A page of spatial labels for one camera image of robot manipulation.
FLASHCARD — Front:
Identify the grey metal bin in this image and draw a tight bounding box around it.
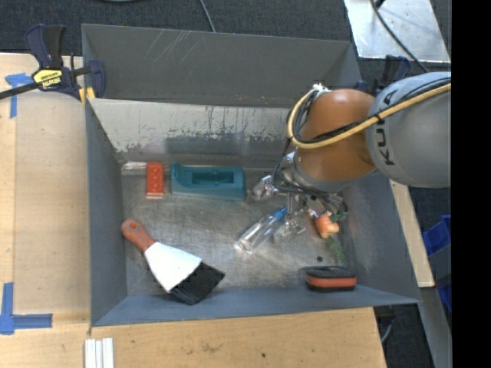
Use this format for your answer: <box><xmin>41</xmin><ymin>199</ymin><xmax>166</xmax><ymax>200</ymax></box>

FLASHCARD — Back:
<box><xmin>80</xmin><ymin>23</ymin><xmax>423</xmax><ymax>327</ymax></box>

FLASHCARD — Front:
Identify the orange toy carrot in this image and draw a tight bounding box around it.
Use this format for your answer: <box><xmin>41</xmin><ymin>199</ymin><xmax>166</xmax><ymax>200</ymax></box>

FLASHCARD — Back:
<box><xmin>313</xmin><ymin>209</ymin><xmax>348</xmax><ymax>266</ymax></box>

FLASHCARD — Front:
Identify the orange-handled white black brush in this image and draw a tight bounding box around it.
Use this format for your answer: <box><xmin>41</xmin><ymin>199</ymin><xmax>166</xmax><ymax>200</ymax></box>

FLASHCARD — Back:
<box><xmin>120</xmin><ymin>218</ymin><xmax>226</xmax><ymax>307</ymax></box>

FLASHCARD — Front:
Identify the clear plastic bottle blue cap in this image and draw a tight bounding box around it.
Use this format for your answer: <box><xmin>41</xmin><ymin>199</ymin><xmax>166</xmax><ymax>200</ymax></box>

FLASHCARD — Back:
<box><xmin>234</xmin><ymin>205</ymin><xmax>289</xmax><ymax>255</ymax></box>

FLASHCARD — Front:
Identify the orange and black sponge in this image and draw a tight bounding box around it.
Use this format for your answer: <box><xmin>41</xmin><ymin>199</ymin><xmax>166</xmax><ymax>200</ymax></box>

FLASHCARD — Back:
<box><xmin>305</xmin><ymin>265</ymin><xmax>358</xmax><ymax>293</ymax></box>

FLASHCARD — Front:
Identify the teal plastic holder block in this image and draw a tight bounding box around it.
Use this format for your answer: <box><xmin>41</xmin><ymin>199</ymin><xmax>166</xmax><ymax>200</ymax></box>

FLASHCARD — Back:
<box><xmin>170</xmin><ymin>162</ymin><xmax>247</xmax><ymax>202</ymax></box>

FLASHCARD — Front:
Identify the orange-red flat block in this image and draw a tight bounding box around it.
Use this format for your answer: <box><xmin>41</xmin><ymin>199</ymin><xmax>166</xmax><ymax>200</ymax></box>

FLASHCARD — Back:
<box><xmin>145</xmin><ymin>162</ymin><xmax>166</xmax><ymax>200</ymax></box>

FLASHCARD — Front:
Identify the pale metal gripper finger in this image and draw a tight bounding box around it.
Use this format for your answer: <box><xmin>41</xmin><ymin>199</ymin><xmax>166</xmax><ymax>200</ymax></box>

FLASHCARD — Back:
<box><xmin>272</xmin><ymin>219</ymin><xmax>307</xmax><ymax>245</ymax></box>
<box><xmin>251</xmin><ymin>173</ymin><xmax>278</xmax><ymax>202</ymax></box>

